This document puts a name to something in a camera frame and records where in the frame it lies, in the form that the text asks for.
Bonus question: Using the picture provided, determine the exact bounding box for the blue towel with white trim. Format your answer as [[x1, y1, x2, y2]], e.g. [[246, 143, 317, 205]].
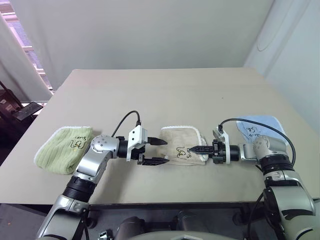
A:
[[235, 114, 286, 146]]

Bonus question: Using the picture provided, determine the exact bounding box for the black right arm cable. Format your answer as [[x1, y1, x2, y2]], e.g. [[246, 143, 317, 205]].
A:
[[217, 118, 297, 174]]

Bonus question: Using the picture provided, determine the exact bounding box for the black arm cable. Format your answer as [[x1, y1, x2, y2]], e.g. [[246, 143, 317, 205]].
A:
[[217, 118, 297, 174], [110, 110, 144, 138]]

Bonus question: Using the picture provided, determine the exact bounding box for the dark rounded shape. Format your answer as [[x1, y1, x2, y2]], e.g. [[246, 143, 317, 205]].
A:
[[116, 215, 146, 240]]

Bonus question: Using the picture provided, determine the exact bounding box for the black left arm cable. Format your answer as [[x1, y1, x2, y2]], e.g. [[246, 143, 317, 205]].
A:
[[110, 110, 144, 138]]

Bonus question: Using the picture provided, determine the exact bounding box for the black flat device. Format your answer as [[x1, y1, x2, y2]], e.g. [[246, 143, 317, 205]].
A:
[[12, 101, 44, 121]]

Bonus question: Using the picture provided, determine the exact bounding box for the black table frame bar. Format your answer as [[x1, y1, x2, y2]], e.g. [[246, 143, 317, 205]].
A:
[[87, 202, 266, 226]]

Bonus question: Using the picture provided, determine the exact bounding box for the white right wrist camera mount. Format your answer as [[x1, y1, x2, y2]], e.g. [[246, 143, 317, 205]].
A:
[[212, 127, 231, 165]]

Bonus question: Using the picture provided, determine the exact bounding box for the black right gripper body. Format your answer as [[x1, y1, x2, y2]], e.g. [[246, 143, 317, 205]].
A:
[[211, 140, 226, 165]]

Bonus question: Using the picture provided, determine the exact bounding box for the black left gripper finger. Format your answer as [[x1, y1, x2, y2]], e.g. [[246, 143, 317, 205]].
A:
[[146, 136, 169, 147], [138, 154, 170, 167]]

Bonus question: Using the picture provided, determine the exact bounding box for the green towel with white trim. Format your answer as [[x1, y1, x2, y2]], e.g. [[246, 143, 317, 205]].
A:
[[33, 126, 95, 176]]

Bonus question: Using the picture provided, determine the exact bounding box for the thin black torso cable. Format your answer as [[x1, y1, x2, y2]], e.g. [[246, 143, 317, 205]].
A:
[[81, 206, 90, 240], [246, 190, 266, 240]]

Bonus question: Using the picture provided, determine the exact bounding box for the window blind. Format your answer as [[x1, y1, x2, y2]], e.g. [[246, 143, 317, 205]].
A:
[[0, 0, 55, 96]]

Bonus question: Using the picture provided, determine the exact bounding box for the dark wooden furniture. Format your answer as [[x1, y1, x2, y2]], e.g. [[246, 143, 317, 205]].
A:
[[0, 80, 29, 141]]

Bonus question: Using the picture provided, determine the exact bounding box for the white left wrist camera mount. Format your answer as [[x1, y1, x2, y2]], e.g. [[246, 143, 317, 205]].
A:
[[126, 126, 149, 163]]

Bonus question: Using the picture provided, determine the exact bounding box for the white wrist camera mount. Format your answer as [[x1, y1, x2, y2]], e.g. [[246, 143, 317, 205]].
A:
[[126, 126, 149, 163], [212, 127, 231, 165]]

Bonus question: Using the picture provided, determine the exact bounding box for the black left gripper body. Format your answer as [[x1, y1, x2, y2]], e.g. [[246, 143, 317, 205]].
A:
[[131, 143, 147, 166]]

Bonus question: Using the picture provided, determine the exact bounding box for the beige towel with white trim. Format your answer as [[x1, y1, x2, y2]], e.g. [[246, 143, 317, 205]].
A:
[[159, 124, 209, 167]]

